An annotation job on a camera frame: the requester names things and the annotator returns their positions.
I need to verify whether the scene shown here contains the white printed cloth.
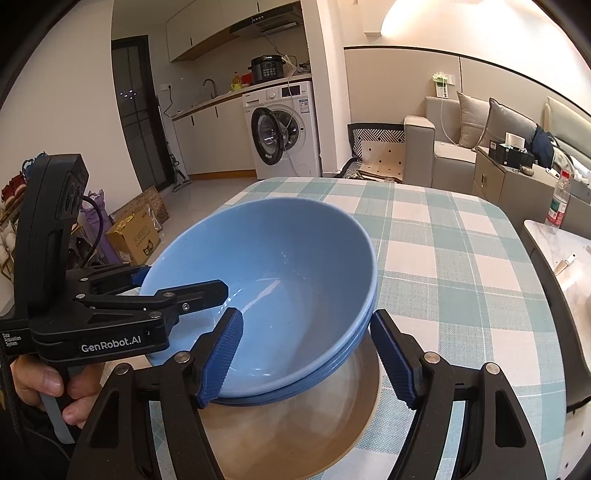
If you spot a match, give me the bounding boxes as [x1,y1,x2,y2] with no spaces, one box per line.
[551,399,591,480]

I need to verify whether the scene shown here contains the black box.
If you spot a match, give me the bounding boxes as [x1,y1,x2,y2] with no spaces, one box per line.
[489,141,536,168]

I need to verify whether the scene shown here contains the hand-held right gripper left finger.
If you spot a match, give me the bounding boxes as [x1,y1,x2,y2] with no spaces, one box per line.
[67,308,245,480]

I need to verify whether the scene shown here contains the white charging cable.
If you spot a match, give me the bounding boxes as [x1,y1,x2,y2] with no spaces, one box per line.
[440,97,462,146]

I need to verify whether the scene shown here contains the small white object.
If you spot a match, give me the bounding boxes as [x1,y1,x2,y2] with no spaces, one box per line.
[554,253,578,278]

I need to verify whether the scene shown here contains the checkered tablecloth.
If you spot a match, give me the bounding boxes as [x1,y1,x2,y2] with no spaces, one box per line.
[139,176,571,480]

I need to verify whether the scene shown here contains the light blue bedding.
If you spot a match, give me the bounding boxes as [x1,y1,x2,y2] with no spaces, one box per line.
[554,145,591,185]

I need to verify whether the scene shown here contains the black glass door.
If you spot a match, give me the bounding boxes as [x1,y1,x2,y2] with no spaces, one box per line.
[111,37,167,190]

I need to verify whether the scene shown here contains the person's left forearm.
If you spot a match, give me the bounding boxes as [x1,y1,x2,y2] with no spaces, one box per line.
[0,392,79,480]

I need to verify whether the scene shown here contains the beige padded panel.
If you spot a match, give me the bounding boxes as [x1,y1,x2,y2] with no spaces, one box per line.
[545,96,591,158]

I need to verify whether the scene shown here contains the grey sofa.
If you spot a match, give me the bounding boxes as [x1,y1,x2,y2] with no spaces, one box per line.
[403,96,481,188]

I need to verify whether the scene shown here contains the person's left hand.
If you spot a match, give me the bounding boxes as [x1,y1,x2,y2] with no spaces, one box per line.
[9,357,106,429]

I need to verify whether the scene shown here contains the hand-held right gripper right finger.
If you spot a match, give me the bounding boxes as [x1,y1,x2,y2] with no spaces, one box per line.
[370,309,536,480]

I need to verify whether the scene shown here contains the black cable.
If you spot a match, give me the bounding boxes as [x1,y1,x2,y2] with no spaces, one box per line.
[81,194,105,269]

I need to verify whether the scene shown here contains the white floor mop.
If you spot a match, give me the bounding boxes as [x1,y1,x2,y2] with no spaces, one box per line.
[156,95,191,193]

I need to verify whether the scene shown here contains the white washing machine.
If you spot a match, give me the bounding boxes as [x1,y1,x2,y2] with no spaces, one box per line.
[242,80,321,181]

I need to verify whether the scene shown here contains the dark blue cloth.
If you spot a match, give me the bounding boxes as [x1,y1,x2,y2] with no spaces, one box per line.
[531,126,559,169]

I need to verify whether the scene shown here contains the purple bag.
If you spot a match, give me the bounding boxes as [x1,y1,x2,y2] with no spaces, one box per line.
[78,191,114,268]

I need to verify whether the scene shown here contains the black pressure cooker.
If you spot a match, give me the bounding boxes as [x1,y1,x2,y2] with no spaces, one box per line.
[249,55,283,85]

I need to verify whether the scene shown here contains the brown patterned board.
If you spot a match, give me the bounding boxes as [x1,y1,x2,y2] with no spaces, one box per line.
[111,186,169,232]

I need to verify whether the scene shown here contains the white marble table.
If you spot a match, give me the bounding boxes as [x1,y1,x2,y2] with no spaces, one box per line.
[519,219,591,411]

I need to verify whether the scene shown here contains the metal shoe rack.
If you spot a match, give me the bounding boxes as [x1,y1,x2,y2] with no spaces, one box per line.
[0,159,44,282]

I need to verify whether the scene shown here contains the white upper cabinets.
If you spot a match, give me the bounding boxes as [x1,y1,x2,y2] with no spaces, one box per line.
[166,0,303,63]

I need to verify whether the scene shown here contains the black white patterned cushion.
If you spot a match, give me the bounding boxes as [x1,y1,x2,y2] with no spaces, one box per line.
[347,122,407,181]

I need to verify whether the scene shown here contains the white wall socket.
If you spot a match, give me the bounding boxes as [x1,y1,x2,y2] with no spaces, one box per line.
[429,71,455,99]

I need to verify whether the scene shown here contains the white base cabinet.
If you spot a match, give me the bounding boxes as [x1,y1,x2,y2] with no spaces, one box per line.
[172,90,257,178]

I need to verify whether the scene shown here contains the grey side cabinet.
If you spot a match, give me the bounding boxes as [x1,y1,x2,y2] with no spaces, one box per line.
[471,147,591,213]

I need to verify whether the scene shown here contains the white dotted cushion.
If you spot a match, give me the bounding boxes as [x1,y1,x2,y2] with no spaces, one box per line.
[358,140,407,178]

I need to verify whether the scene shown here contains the range hood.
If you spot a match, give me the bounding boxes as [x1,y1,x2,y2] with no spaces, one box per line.
[229,4,300,34]

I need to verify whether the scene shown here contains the light grey pillow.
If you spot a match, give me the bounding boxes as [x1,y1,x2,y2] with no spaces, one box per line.
[457,91,490,148]

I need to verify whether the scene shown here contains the dark grey pillow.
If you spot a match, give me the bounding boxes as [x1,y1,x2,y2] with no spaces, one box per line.
[475,98,539,151]

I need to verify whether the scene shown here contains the cardboard box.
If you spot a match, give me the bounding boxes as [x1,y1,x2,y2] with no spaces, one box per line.
[106,208,162,266]

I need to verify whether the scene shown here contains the clear water bottle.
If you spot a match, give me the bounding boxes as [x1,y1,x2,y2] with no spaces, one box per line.
[545,170,572,228]

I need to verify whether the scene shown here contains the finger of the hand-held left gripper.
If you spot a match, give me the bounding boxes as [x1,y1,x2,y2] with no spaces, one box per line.
[64,264,151,297]
[74,279,230,329]

